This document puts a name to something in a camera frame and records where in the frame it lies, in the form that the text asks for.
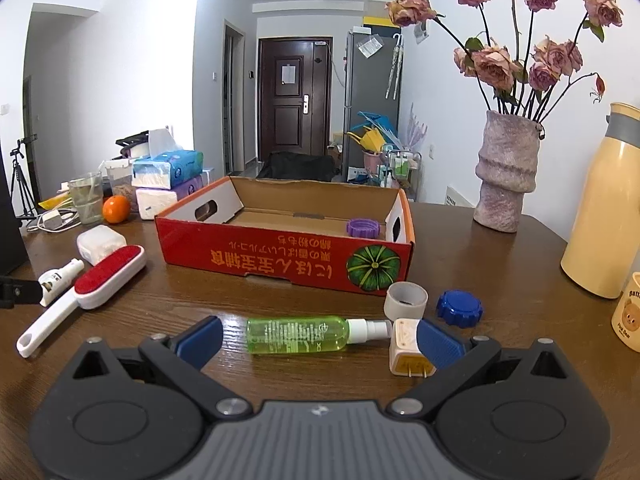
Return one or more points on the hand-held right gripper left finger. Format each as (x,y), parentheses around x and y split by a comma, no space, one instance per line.
(200,338)

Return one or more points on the dark brown door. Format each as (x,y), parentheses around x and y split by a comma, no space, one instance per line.
(295,120)

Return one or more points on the yellow box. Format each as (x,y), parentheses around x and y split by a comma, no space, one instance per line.
(380,21)

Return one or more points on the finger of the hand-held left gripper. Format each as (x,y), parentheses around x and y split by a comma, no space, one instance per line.
(22,291)

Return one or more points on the red cardboard box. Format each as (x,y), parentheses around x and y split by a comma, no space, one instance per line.
(280,260)

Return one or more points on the purple white tissue pack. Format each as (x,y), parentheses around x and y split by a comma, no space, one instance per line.
(160,202)

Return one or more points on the green spray bottle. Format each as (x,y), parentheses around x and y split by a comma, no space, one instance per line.
(295,335)

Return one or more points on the paper sheet on door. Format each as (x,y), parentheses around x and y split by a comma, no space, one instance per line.
(288,74)

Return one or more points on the orange fruit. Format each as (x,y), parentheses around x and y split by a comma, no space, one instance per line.
(116,209)

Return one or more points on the purple feather decoration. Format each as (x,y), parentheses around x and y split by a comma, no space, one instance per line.
(419,130)

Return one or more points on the yellow thermos jug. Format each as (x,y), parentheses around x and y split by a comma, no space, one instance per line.
(600,210)

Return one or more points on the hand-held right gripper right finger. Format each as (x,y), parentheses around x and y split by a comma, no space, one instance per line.
(436,342)

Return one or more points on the metal trolley cart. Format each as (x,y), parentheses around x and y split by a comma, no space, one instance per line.
(402,165)

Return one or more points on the small white spray bottle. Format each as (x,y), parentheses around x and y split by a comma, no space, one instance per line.
(57,280)

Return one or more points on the pink textured vase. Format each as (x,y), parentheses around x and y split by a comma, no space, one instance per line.
(505,175)

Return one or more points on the bunch of dried roses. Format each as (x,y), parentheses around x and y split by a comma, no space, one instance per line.
(492,65)

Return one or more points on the yellow green packet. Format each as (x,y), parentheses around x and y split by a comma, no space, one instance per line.
(50,203)

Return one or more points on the black tripod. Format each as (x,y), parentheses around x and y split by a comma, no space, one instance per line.
(20,180)

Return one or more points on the yellow bear mug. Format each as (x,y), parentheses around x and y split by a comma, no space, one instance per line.
(627,315)

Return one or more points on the clear glass cup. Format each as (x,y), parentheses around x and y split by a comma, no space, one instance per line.
(86,200)

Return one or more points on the paper sheet on refrigerator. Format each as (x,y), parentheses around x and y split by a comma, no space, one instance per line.
(371,45)

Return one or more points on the purple plastic cap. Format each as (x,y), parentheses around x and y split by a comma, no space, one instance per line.
(362,227)

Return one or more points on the blue plastic rack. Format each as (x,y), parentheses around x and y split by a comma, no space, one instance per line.
(372,121)

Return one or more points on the blue tissue pack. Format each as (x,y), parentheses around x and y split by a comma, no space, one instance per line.
(170,167)

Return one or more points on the pink bucket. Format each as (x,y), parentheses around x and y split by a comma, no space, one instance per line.
(371,161)

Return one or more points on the clear cereal container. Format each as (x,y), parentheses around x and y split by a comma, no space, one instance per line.
(120,180)

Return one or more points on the white plastic container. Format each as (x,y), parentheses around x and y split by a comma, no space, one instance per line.
(97,242)

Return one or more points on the white charger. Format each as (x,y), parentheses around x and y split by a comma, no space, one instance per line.
(50,220)

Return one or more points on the grey refrigerator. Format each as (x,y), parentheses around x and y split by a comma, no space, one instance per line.
(370,90)

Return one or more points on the white umbrella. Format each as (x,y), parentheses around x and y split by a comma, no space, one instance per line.
(395,70)

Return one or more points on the black folding chair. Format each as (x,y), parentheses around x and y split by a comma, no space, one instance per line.
(295,166)

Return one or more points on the white plug adapter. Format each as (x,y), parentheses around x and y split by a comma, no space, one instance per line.
(402,345)

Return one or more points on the white board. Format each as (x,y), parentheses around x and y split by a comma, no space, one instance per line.
(457,196)

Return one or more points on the blue plastic cap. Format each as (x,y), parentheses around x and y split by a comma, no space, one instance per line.
(457,310)

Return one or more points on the red white lint brush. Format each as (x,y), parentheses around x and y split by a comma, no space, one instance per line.
(107,275)

